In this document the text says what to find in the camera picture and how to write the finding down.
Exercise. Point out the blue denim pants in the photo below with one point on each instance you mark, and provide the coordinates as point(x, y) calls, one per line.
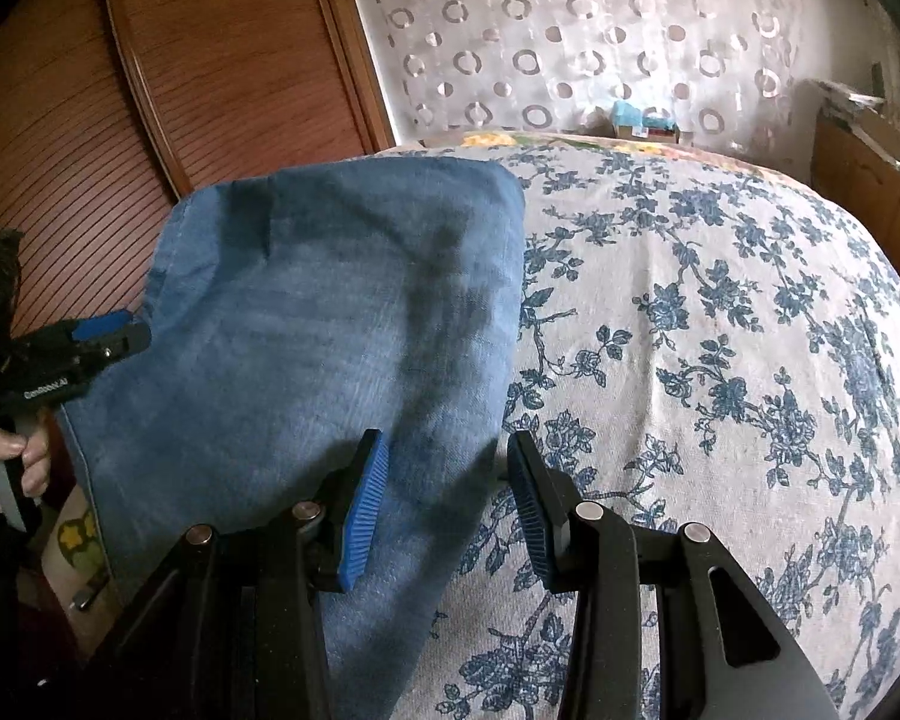
point(307, 330)

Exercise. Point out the brown wooden cabinet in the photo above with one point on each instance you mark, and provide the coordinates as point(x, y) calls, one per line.
point(862, 172)

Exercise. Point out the white circle pattern curtain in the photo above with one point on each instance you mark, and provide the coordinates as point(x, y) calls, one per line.
point(585, 30)

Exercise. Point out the blue floral white quilt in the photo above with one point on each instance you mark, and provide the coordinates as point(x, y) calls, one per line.
point(682, 427)

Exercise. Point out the pink flower print blanket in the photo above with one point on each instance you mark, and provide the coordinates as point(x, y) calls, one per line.
point(540, 139)

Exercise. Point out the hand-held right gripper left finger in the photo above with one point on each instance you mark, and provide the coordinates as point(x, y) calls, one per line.
point(364, 514)

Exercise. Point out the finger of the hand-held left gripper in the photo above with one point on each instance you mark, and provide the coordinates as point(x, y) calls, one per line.
point(101, 326)
point(124, 343)

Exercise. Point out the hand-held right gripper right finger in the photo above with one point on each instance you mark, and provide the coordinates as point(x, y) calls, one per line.
point(529, 521)

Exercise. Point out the brown wooden wardrobe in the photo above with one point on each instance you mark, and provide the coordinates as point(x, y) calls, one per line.
point(157, 67)

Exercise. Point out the small cardboard box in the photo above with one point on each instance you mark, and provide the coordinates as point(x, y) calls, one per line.
point(649, 127)

